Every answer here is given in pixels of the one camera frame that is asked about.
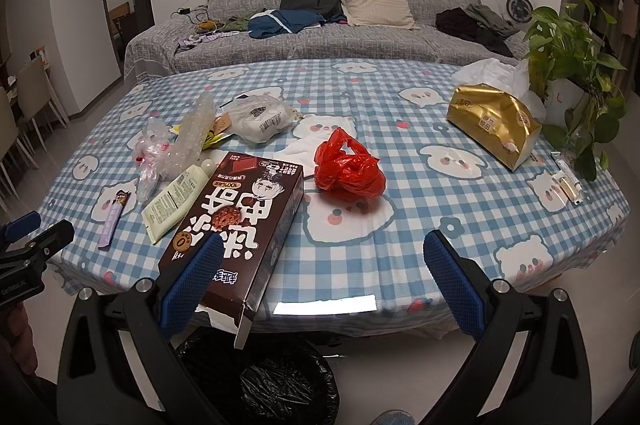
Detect cream lotion tube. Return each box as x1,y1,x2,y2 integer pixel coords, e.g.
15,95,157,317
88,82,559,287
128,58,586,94
142,159,215,244

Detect purple snack stick wrapper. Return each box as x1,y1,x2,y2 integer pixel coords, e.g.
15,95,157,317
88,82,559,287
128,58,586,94
98,190,131,249

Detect brown cookie box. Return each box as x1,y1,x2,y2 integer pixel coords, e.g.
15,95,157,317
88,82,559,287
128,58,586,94
160,152,304,349

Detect clear plastic bag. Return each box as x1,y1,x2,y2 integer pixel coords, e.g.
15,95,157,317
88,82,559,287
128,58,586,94
132,117,171,204

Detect bubble wrap roll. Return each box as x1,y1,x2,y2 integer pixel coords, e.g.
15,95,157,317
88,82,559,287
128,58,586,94
158,92,217,180

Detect red plastic bag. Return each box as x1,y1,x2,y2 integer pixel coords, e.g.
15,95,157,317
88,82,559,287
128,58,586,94
314,127,386,202

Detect yellow snack packet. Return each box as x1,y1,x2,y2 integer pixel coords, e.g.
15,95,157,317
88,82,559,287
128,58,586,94
169,125,232,151

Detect beige dining chair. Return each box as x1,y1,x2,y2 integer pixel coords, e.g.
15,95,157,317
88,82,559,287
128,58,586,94
16,58,68,151

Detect black bin with liner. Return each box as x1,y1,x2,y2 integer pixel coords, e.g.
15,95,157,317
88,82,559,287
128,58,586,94
177,327,340,424

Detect blue checked bear tablecloth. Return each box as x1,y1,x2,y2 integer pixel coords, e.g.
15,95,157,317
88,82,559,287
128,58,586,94
39,60,630,336

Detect small tubes on table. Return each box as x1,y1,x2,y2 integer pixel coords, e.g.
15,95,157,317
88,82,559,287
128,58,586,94
551,152,585,206

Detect white tissue sheet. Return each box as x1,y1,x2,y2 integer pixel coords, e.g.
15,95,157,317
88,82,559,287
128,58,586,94
273,134,326,178

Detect white pouch with tag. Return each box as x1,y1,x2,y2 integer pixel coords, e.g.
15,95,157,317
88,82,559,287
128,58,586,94
224,96,302,144

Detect gold tissue pack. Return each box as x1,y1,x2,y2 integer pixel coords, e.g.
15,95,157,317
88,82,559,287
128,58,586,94
447,84,542,171

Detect white crumpled tissue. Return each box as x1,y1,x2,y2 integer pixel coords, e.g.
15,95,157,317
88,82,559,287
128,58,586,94
451,58,547,122

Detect green potted plant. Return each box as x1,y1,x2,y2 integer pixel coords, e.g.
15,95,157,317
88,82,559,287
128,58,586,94
525,3,627,182

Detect blue jacket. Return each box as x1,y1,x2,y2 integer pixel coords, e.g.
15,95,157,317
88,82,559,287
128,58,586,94
247,10,326,39

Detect dark clothes pile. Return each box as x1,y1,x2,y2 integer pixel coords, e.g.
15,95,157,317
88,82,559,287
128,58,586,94
435,3,518,58

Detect grey fabric sofa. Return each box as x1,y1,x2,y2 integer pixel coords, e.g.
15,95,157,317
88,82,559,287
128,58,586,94
121,0,532,82

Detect small fan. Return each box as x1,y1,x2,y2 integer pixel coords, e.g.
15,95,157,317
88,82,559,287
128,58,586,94
506,0,534,24

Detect beige cushion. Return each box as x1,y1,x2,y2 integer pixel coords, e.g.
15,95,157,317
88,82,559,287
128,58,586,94
341,0,416,29

